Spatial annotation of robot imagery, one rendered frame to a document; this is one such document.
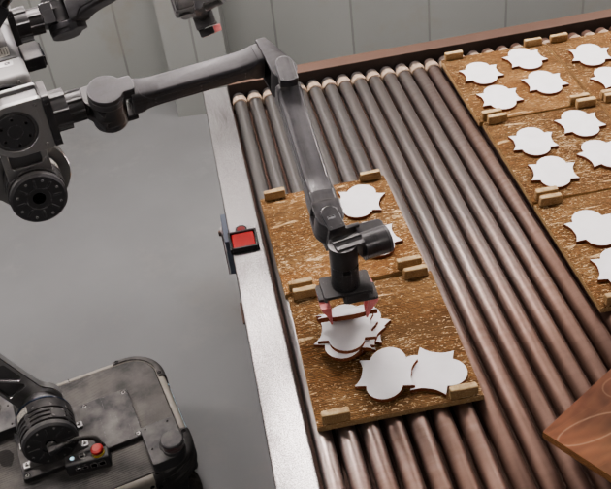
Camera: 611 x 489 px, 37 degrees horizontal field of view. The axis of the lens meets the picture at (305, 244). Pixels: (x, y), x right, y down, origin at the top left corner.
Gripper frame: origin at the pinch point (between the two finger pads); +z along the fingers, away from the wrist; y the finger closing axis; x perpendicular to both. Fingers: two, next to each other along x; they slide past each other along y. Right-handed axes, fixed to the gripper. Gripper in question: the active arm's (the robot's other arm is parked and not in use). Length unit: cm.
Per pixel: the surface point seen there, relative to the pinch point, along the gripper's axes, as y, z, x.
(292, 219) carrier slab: -4, 14, 54
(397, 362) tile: 8.7, 11.0, -5.4
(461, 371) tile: 21.1, 11.8, -10.6
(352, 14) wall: 63, 74, 295
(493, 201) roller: 49, 15, 48
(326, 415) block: -8.9, 10.4, -16.3
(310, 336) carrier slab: -7.4, 13.3, 9.8
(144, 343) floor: -59, 109, 119
